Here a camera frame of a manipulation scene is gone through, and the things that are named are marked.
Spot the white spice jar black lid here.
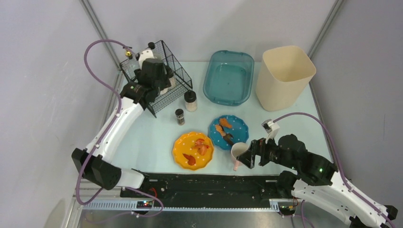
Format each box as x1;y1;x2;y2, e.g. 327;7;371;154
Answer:
160;71;176;95

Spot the glass bottle gold pump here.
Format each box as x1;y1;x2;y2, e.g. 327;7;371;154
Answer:
123;48;140;77

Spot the aluminium frame post right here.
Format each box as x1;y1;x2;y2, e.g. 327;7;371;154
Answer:
307;0;345;59

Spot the teal plastic tub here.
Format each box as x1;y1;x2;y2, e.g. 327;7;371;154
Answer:
203;50;254;106

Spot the shrimp piece lower orange plate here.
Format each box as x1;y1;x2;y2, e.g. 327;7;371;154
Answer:
183;153;196;166

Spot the dark sauce bottle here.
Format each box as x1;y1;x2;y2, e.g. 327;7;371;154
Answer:
148;42;162;60

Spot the orange dotted plate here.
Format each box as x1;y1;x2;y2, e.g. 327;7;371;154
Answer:
172;132;214;171

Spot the aluminium frame post left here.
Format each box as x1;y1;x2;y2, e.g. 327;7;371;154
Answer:
79;0;120;69

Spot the small black cap bottle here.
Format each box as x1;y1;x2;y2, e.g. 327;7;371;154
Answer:
184;90;197;112

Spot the blue dotted plate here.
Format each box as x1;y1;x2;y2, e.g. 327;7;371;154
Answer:
208;115;249;151

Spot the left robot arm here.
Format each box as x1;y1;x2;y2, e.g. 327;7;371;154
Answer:
72;58;170;190

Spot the dark food scrap blue plate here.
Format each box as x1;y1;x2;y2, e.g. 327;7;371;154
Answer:
221;127;234;146

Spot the orange food on blue plate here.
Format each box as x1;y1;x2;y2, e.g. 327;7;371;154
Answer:
219;118;232;129

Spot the pink white mug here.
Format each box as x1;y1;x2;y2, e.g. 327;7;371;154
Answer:
230;142;249;171

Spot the salmon piece on blue plate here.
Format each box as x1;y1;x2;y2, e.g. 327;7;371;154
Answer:
215;124;226;137

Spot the black wire rack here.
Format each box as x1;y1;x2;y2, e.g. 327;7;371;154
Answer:
119;40;193;116

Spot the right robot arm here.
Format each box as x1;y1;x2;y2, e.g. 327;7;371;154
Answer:
236;134;398;228

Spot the aluminium frame post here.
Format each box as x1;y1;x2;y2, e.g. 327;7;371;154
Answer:
307;0;345;59
79;0;120;69

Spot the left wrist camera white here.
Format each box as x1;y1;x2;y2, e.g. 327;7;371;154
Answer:
135;49;155;69

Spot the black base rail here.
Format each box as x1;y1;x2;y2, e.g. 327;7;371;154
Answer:
139;171;301;209

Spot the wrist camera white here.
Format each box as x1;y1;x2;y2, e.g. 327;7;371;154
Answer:
135;49;155;69
261;119;280;143

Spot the shrimp piece orange plate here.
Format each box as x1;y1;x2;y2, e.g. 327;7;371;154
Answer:
192;139;210;156
183;153;196;166

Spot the cream waste bin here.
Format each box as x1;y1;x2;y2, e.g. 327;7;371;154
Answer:
256;46;317;111

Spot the small pepper shaker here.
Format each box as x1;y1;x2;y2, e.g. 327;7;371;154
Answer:
175;108;185;125

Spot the shrimp piece upper orange plate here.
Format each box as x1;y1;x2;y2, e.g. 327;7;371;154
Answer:
192;139;210;156

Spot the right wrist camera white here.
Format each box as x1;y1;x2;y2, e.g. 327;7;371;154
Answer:
261;119;280;143

